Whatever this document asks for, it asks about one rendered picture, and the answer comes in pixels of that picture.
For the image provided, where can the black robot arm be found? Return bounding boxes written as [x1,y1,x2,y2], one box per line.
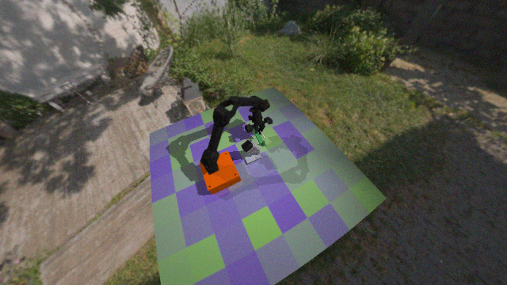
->
[200,96,270,175]

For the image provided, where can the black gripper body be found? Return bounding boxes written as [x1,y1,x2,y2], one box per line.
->
[245,116,273,133]

